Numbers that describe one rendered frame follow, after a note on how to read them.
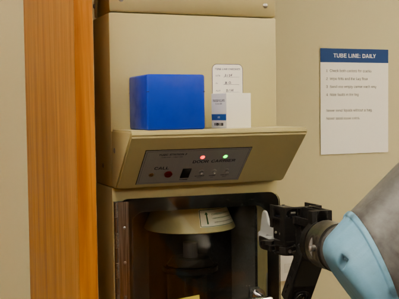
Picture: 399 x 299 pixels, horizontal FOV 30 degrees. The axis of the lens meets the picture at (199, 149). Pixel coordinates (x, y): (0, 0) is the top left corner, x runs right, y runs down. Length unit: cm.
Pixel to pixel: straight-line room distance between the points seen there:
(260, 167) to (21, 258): 64
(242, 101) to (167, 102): 15
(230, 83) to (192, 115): 17
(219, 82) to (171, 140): 20
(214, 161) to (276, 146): 11
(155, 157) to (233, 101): 17
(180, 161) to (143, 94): 13
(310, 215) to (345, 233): 45
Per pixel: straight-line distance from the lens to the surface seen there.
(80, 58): 118
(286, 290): 126
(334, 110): 197
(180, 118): 121
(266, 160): 132
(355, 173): 202
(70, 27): 121
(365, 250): 72
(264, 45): 140
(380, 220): 73
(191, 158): 125
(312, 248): 114
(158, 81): 120
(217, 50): 135
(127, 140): 119
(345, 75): 199
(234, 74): 137
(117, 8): 130
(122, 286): 131
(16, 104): 169
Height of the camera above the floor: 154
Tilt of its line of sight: 3 degrees down
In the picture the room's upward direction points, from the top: 1 degrees counter-clockwise
